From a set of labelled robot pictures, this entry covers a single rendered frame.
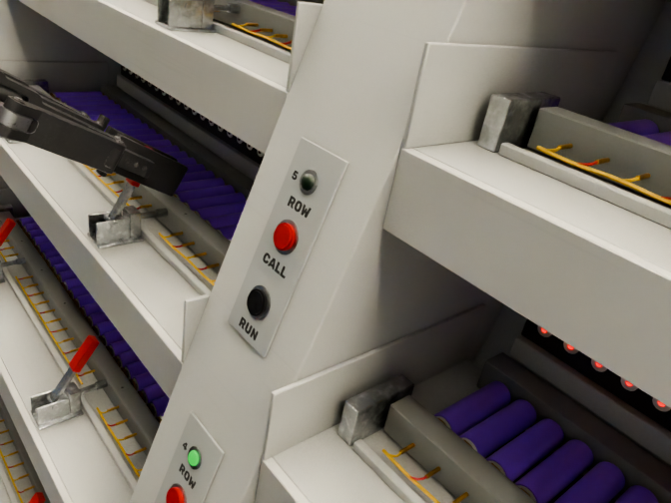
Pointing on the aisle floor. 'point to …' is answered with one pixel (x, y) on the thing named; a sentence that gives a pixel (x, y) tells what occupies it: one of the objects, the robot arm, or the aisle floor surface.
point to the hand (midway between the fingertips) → (141, 162)
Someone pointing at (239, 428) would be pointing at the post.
